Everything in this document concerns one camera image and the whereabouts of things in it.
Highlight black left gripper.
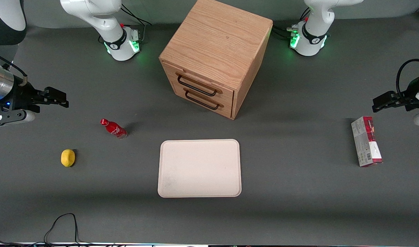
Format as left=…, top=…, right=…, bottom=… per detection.
left=372, top=73, right=419, bottom=113

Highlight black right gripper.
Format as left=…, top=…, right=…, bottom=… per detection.
left=7, top=80, right=69, bottom=113

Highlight black metal drawer handle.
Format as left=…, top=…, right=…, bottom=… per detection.
left=184, top=89, right=221, bottom=110
left=177, top=74, right=219, bottom=97

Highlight wooden drawer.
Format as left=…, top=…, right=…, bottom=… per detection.
left=161, top=60, right=235, bottom=106
left=168, top=80, right=235, bottom=120

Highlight wooden drawer cabinet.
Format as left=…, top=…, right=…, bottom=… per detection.
left=159, top=0, right=273, bottom=120

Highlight red grey carton box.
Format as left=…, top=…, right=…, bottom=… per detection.
left=351, top=116, right=383, bottom=167

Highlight yellow lemon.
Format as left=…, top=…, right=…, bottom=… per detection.
left=61, top=149, right=76, bottom=167

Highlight red soda bottle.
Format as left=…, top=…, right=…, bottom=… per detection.
left=100, top=118, right=128, bottom=139

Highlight beige plastic tray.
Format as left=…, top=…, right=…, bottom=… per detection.
left=158, top=139, right=242, bottom=198

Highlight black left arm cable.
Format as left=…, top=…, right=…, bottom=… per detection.
left=396, top=59, right=419, bottom=95

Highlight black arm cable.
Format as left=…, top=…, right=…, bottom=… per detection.
left=0, top=51, right=28, bottom=86
left=396, top=59, right=419, bottom=95

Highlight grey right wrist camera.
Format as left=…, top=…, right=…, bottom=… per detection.
left=0, top=109, right=36, bottom=128

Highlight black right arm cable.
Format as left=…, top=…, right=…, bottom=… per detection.
left=0, top=51, right=28, bottom=86

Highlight black right base cables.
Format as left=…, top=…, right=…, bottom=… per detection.
left=121, top=3, right=152, bottom=43

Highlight black base cables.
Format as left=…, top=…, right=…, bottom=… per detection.
left=271, top=7, right=311, bottom=41
left=121, top=3, right=152, bottom=43

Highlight black left base cables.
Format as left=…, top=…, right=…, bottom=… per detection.
left=271, top=7, right=311, bottom=41

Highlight thin black table cable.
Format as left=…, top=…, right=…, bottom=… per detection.
left=0, top=213, right=93, bottom=247

